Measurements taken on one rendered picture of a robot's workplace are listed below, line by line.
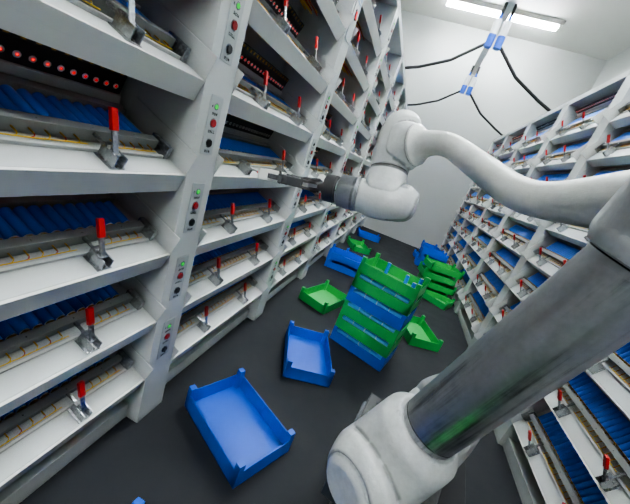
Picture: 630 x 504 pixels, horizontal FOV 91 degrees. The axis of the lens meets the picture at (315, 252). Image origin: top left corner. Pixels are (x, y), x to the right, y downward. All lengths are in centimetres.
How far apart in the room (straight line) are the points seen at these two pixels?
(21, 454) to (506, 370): 86
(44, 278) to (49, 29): 35
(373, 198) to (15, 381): 78
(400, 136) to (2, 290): 80
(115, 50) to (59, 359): 54
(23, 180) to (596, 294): 69
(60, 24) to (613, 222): 66
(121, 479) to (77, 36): 91
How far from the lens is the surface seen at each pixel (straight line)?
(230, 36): 77
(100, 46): 58
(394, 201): 80
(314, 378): 136
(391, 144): 84
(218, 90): 76
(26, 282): 64
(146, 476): 104
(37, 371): 76
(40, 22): 53
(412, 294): 145
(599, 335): 47
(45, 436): 91
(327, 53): 140
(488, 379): 50
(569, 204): 64
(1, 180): 54
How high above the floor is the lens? 87
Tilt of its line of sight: 18 degrees down
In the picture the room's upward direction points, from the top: 20 degrees clockwise
